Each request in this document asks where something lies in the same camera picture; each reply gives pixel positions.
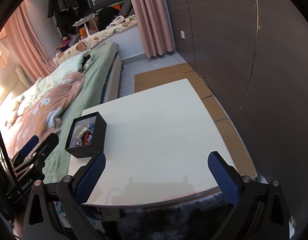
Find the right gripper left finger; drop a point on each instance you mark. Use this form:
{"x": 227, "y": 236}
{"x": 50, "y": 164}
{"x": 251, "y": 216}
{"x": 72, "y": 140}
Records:
{"x": 53, "y": 210}

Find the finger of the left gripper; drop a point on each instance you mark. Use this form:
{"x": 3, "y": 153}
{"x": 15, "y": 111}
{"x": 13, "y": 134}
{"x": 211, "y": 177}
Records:
{"x": 47, "y": 146}
{"x": 29, "y": 146}

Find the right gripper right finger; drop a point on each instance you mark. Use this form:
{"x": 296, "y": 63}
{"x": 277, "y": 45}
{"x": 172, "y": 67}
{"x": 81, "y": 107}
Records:
{"x": 260, "y": 210}

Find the black jewelry box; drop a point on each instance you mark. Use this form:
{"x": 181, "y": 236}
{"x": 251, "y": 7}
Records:
{"x": 92, "y": 141}

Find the left hand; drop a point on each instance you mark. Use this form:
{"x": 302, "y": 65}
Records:
{"x": 18, "y": 225}

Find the pink duck fleece blanket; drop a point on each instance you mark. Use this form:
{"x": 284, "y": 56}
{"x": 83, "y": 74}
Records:
{"x": 43, "y": 118}

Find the white cloth pouch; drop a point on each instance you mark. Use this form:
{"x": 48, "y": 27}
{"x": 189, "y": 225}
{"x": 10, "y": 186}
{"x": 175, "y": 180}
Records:
{"x": 79, "y": 130}

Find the pink curtain left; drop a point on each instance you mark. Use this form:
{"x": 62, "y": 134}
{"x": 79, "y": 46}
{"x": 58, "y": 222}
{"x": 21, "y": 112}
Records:
{"x": 26, "y": 45}

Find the pink curtain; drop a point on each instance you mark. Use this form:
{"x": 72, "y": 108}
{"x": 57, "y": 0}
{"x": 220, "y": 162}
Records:
{"x": 26, "y": 45}
{"x": 154, "y": 26}

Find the light green floral pillow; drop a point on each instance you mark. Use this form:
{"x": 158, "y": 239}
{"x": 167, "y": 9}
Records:
{"x": 45, "y": 85}

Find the green bed sheet mattress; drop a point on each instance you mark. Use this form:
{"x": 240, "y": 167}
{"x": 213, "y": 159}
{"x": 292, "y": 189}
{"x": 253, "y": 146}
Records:
{"x": 57, "y": 164}

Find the floral cream quilt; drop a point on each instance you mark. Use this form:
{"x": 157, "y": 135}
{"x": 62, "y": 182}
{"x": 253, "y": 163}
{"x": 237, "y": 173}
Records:
{"x": 119, "y": 24}

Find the hanging dark clothes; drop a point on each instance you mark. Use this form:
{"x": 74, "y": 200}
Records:
{"x": 66, "y": 13}

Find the dark grey cushion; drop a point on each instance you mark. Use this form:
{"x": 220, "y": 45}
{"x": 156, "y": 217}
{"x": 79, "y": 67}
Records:
{"x": 126, "y": 9}

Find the pink curtain right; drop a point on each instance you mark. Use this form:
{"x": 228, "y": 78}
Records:
{"x": 154, "y": 26}

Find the white bed frame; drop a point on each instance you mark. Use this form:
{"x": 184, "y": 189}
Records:
{"x": 111, "y": 86}

